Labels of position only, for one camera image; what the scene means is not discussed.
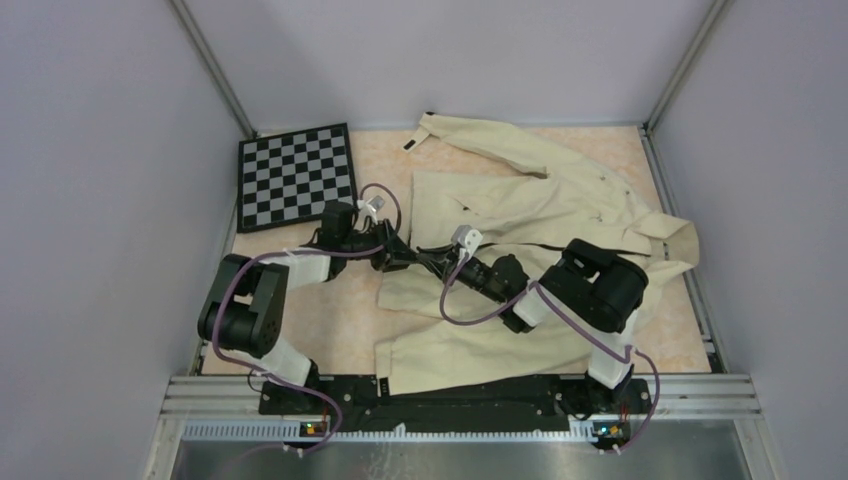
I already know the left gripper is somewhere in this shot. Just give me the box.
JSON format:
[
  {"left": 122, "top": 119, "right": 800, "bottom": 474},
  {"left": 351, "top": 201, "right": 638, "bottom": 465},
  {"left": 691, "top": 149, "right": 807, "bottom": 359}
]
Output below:
[{"left": 341, "top": 218, "right": 421, "bottom": 272}]

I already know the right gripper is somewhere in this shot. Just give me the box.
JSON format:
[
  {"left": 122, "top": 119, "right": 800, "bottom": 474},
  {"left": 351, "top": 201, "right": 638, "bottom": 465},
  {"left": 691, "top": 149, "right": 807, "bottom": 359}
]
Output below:
[{"left": 417, "top": 243, "right": 507, "bottom": 304}]

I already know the cream zip-up jacket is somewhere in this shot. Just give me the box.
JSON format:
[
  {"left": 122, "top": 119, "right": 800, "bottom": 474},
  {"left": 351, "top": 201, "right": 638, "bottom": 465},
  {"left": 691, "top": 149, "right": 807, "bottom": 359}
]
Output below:
[{"left": 375, "top": 113, "right": 699, "bottom": 394}]

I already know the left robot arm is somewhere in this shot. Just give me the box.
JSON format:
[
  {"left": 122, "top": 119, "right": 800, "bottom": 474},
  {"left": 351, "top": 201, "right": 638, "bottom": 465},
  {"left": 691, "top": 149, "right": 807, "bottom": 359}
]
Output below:
[{"left": 197, "top": 198, "right": 419, "bottom": 414}]

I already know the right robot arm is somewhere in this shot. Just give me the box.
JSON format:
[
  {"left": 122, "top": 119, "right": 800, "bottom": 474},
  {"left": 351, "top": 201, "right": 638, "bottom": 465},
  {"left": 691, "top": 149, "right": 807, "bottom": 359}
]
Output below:
[{"left": 416, "top": 239, "right": 649, "bottom": 420}]

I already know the black and grey checkerboard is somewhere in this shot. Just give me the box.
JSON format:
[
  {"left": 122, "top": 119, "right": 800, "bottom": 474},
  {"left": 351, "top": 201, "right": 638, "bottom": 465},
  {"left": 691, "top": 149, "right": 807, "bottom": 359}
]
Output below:
[{"left": 237, "top": 123, "right": 358, "bottom": 234}]

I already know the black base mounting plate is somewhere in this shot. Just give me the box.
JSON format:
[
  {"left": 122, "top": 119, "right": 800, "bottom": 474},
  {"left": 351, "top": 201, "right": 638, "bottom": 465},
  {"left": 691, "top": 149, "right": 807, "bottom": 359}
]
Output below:
[{"left": 258, "top": 374, "right": 651, "bottom": 433}]

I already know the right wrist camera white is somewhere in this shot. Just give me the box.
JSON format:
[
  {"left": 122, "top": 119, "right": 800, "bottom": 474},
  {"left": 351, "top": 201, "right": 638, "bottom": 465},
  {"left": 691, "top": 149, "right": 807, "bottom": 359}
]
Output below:
[{"left": 451, "top": 225, "right": 483, "bottom": 259}]

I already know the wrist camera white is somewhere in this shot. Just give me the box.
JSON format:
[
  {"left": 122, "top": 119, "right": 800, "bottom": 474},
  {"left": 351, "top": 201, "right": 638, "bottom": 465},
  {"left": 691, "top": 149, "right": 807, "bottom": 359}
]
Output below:
[
  {"left": 451, "top": 225, "right": 483, "bottom": 259},
  {"left": 356, "top": 195, "right": 385, "bottom": 223}
]

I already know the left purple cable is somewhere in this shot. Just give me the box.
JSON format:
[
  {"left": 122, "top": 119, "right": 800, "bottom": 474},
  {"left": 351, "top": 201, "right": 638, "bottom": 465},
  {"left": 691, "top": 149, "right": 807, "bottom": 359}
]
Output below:
[{"left": 210, "top": 183, "right": 403, "bottom": 458}]

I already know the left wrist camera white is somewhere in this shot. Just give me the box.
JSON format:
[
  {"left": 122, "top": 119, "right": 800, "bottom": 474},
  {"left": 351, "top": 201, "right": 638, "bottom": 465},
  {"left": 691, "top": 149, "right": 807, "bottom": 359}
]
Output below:
[{"left": 356, "top": 195, "right": 385, "bottom": 223}]

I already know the aluminium front rail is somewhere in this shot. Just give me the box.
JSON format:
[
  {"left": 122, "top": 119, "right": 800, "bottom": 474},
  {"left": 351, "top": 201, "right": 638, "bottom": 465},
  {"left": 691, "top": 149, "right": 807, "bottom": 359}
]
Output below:
[{"left": 145, "top": 374, "right": 761, "bottom": 479}]

